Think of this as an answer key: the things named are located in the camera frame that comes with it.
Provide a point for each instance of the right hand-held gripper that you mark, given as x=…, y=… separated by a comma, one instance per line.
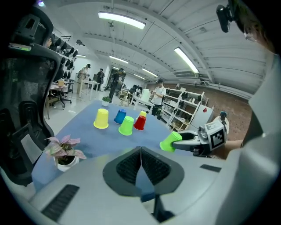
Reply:
x=216, y=137

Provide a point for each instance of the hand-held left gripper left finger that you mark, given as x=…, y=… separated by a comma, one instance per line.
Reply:
x=127, y=167

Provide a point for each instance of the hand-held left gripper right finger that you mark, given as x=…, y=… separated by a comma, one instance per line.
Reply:
x=158, y=169

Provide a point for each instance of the green paper cup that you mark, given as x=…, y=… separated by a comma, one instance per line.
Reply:
x=169, y=142
x=126, y=126

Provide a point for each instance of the red paper cup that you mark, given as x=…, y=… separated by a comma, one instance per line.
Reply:
x=140, y=123

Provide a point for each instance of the blue paper cup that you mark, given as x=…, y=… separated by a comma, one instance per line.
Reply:
x=120, y=116

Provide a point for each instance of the yellow paper cup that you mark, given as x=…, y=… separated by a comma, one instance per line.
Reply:
x=143, y=113
x=101, y=118

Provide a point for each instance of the person's right forearm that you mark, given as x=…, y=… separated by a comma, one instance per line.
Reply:
x=228, y=149

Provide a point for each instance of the grey cabinet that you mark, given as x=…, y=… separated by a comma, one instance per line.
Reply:
x=203, y=114

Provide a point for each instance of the white shelf unit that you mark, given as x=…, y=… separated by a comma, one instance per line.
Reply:
x=182, y=105

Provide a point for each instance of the blue tablecloth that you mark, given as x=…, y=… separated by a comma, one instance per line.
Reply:
x=98, y=140

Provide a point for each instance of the white table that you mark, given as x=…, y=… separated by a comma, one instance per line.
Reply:
x=90, y=82
x=142, y=103

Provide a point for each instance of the cream box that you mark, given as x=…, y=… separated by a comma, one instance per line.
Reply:
x=145, y=94

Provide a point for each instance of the pink plant in white pot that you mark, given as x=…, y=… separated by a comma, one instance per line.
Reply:
x=63, y=151

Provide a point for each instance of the green plant in white pot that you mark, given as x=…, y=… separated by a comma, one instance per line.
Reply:
x=106, y=101

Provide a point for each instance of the ceiling light strip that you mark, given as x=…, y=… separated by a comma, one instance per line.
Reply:
x=118, y=59
x=121, y=19
x=186, y=59
x=149, y=72

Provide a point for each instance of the black office chair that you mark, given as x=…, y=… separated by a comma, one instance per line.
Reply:
x=65, y=96
x=26, y=88

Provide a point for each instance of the small wooden box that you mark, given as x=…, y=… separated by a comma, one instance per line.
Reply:
x=61, y=83

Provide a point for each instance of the pink checkered tablecloth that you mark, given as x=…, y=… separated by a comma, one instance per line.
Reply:
x=56, y=86

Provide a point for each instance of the person's face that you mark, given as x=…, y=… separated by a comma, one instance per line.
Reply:
x=261, y=37

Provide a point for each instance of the black head camera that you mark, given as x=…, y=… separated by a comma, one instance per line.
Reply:
x=224, y=15

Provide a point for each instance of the black gear on wall rack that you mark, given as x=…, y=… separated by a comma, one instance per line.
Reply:
x=65, y=50

